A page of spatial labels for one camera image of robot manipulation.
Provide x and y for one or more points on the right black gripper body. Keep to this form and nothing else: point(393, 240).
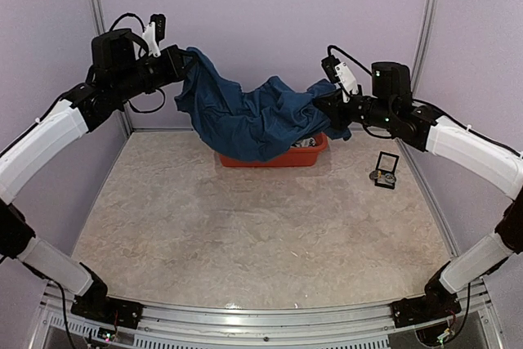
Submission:
point(341, 120)

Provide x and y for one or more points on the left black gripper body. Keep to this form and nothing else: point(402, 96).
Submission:
point(165, 73)

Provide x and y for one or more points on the dark blue t-shirt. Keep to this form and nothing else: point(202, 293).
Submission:
point(251, 126)

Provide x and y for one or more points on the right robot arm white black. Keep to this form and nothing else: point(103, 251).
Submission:
point(427, 128)

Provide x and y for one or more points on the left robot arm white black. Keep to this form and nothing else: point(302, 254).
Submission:
point(124, 65)

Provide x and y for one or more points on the black and white garment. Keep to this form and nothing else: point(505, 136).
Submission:
point(305, 143)

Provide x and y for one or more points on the orange plastic tub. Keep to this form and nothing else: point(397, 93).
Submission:
point(295, 157)

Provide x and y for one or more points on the black square display box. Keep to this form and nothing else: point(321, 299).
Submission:
point(386, 163)

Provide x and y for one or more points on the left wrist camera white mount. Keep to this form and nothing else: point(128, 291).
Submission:
point(154, 33)

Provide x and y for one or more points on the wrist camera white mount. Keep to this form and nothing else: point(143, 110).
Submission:
point(154, 33)
point(340, 74)

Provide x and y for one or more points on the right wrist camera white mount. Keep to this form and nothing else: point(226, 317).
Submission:
point(340, 74)

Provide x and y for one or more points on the right aluminium corner post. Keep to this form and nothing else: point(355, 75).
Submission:
point(428, 16)

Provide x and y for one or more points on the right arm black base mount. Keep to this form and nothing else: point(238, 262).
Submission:
point(411, 311)

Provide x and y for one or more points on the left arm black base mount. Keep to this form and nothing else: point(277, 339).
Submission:
point(114, 311)

